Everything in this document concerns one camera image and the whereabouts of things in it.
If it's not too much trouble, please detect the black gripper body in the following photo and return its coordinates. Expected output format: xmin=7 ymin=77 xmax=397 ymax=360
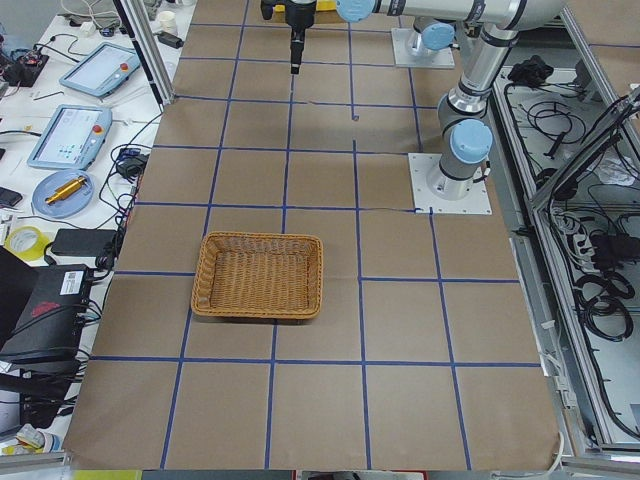
xmin=284 ymin=0 xmax=314 ymax=29

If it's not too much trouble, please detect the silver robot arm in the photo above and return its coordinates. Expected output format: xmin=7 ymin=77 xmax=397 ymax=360
xmin=336 ymin=1 xmax=566 ymax=201
xmin=409 ymin=16 xmax=455 ymax=56

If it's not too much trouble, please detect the spare yellow tape roll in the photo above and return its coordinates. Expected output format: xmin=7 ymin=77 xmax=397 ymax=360
xmin=4 ymin=226 xmax=50 ymax=262

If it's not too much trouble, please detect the upper teach pendant tablet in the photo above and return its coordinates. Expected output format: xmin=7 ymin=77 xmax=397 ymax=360
xmin=59 ymin=42 xmax=141 ymax=98

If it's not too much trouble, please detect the teach pendant tablet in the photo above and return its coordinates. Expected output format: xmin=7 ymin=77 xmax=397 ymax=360
xmin=27 ymin=104 xmax=112 ymax=170
xmin=59 ymin=42 xmax=141 ymax=98

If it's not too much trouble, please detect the brown wicker basket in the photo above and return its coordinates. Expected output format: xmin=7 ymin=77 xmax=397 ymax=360
xmin=191 ymin=232 xmax=323 ymax=320

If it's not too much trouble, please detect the lower teach pendant tablet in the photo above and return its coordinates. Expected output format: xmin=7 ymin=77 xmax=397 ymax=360
xmin=27 ymin=104 xmax=112 ymax=170

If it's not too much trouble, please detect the brass cylinder tool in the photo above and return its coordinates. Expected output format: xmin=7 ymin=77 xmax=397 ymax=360
xmin=45 ymin=176 xmax=87 ymax=205

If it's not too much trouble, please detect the blue round plate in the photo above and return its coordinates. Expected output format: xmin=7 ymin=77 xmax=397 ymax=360
xmin=31 ymin=169 xmax=94 ymax=219

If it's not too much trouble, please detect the black power adapter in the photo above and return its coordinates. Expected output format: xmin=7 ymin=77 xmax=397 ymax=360
xmin=50 ymin=229 xmax=116 ymax=257

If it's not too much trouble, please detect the black red computer box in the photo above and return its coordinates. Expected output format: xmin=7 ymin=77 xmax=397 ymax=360
xmin=1 ymin=249 xmax=93 ymax=370

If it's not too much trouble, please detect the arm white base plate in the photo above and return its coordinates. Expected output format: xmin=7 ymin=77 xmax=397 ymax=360
xmin=408 ymin=153 xmax=492 ymax=215
xmin=391 ymin=28 xmax=455 ymax=70

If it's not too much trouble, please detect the aluminium frame post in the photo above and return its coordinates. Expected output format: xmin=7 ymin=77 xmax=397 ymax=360
xmin=114 ymin=0 xmax=175 ymax=106

